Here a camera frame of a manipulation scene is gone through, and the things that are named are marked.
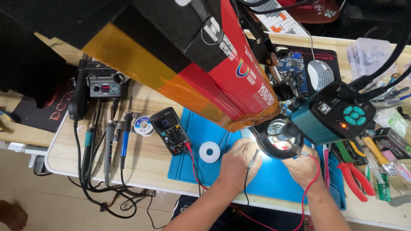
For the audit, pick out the blue silicone work mat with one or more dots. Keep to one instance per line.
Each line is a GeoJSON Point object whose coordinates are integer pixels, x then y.
{"type": "Point", "coordinates": [199, 150]}

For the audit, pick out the pink tweezers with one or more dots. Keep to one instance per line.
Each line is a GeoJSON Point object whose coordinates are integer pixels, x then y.
{"type": "Point", "coordinates": [327, 170]}

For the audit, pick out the metal tweezers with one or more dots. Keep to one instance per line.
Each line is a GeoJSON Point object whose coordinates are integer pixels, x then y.
{"type": "Point", "coordinates": [224, 141]}

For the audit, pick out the white orange keyboard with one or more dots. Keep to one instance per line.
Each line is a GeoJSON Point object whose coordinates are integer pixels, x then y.
{"type": "Point", "coordinates": [282, 19]}

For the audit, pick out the person's left hand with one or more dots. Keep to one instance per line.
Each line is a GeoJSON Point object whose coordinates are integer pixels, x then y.
{"type": "Point", "coordinates": [237, 166]}

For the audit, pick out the dark red desk mat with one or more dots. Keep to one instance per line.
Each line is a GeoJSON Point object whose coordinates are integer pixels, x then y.
{"type": "Point", "coordinates": [308, 9]}

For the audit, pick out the red black box with amber film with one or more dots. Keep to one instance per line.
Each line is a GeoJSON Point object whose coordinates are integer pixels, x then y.
{"type": "Point", "coordinates": [192, 48]}

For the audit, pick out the metal soldering iron stand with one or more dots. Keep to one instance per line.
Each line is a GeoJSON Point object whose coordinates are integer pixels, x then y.
{"type": "Point", "coordinates": [118, 125]}

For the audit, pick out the person's right hand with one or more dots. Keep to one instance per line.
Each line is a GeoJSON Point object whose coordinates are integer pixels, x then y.
{"type": "Point", "coordinates": [303, 168]}

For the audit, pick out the clear plastic storage box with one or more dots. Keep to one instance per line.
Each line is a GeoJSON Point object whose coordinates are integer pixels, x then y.
{"type": "Point", "coordinates": [369, 57]}

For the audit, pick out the black mat with red print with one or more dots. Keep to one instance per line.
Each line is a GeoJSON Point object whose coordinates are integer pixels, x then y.
{"type": "Point", "coordinates": [45, 112]}

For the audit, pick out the black digital multimeter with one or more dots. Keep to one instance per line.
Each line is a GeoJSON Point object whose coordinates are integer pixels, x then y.
{"type": "Point", "coordinates": [170, 130]}

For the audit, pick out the teal microscope camera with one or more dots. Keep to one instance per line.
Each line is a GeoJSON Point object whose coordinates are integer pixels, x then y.
{"type": "Point", "coordinates": [327, 115]}

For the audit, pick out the clear plastic bag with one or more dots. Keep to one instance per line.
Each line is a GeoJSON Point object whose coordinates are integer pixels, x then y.
{"type": "Point", "coordinates": [390, 120]}

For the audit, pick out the yellow utility knife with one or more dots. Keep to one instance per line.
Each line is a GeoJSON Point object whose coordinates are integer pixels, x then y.
{"type": "Point", "coordinates": [375, 154]}

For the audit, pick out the green packet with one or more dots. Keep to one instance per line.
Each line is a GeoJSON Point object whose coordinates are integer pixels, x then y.
{"type": "Point", "coordinates": [383, 189]}

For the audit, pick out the red multimeter probe lead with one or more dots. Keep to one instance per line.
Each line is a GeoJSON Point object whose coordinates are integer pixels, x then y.
{"type": "Point", "coordinates": [316, 162]}

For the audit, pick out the white perforated mouse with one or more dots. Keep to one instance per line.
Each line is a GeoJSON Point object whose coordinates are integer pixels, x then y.
{"type": "Point", "coordinates": [321, 75]}

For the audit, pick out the black soldering station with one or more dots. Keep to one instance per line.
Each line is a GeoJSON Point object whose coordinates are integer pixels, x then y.
{"type": "Point", "coordinates": [104, 85]}

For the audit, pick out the white tape roll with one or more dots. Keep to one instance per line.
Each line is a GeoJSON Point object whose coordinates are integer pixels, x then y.
{"type": "Point", "coordinates": [204, 152]}

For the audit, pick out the brown furry animal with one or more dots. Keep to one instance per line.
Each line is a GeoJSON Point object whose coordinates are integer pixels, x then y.
{"type": "Point", "coordinates": [11, 216]}

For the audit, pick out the person's right fingers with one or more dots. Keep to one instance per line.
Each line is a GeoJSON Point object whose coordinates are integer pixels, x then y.
{"type": "Point", "coordinates": [284, 147]}

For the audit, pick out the black box with green mark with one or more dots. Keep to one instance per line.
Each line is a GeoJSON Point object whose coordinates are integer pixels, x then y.
{"type": "Point", "coordinates": [393, 142]}

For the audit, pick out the blue circuit board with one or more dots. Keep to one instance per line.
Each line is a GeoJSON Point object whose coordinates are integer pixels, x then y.
{"type": "Point", "coordinates": [293, 69]}

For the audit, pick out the person's left fingers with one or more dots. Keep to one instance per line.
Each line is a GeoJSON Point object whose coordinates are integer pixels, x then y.
{"type": "Point", "coordinates": [242, 143]}

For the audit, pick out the black mouse pad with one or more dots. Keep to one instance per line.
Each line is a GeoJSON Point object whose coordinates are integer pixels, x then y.
{"type": "Point", "coordinates": [321, 53]}

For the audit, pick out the black multimeter probe lead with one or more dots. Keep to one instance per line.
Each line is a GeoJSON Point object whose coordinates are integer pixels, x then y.
{"type": "Point", "coordinates": [253, 158]}

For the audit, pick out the person's dark shorts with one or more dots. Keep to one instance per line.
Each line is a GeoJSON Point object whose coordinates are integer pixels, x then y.
{"type": "Point", "coordinates": [257, 221]}

